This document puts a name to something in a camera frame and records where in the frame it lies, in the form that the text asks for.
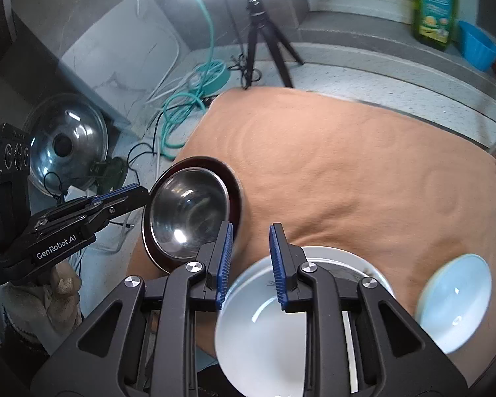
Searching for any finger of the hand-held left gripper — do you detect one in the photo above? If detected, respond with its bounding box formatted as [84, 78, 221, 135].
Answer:
[87, 187, 150, 237]
[91, 184, 139, 207]

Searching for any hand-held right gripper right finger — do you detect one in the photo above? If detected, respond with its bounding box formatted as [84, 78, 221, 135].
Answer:
[269, 222, 469, 397]

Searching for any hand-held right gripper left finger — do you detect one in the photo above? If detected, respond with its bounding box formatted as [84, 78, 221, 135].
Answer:
[31, 221, 235, 397]

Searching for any red steel bowl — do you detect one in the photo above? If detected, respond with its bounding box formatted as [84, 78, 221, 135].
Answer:
[141, 156, 243, 275]

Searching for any white bowl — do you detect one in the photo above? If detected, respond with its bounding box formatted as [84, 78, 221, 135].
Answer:
[214, 256, 360, 396]

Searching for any deep plate with pink blossoms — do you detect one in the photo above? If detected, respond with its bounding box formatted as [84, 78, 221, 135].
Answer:
[231, 246, 398, 393]

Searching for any person's left hand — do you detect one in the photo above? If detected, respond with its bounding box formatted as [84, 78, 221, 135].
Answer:
[2, 261, 83, 342]

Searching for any dark green clamp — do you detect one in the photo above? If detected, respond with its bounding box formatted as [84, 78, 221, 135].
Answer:
[91, 157, 125, 194]

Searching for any white power adapter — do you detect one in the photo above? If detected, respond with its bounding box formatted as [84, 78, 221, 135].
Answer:
[64, 188, 92, 203]

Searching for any steel pot lid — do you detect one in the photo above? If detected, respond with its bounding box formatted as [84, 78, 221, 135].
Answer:
[28, 95, 109, 196]

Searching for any tan blanket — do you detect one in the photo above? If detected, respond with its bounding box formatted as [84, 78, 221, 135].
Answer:
[131, 89, 496, 386]

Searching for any light blue bowl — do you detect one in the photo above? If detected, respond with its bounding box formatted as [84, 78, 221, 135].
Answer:
[415, 253, 492, 355]

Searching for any black tripod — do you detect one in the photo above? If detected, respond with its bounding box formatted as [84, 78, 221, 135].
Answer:
[227, 0, 305, 90]

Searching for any blue plastic container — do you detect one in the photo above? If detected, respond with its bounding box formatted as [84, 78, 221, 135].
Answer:
[457, 21, 496, 72]

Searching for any green dish soap bottle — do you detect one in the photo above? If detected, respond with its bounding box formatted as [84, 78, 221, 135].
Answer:
[412, 0, 460, 53]

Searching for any black cable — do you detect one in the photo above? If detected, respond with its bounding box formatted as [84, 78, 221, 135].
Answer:
[125, 101, 216, 164]

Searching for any white cable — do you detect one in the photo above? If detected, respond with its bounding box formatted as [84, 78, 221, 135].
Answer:
[115, 0, 199, 106]

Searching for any teal hose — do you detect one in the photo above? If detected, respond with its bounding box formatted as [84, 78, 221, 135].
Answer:
[159, 0, 231, 161]

